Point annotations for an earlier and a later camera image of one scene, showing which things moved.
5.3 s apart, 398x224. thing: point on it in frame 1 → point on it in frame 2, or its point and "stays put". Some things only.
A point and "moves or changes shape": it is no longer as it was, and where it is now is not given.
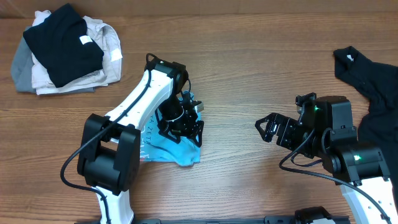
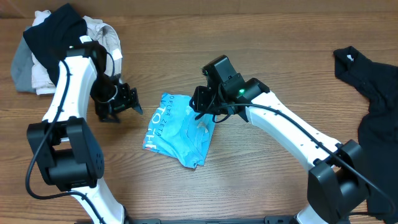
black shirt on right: x=378 y=124 stays put
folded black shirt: x=61 y=39 stays put
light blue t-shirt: x=154 y=147 moves or changes shape
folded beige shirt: x=107 y=38 stays put
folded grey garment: x=22 y=69 stays put
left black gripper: x=183 y=127 → x=130 y=98
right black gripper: x=288 y=124 → x=200 y=106
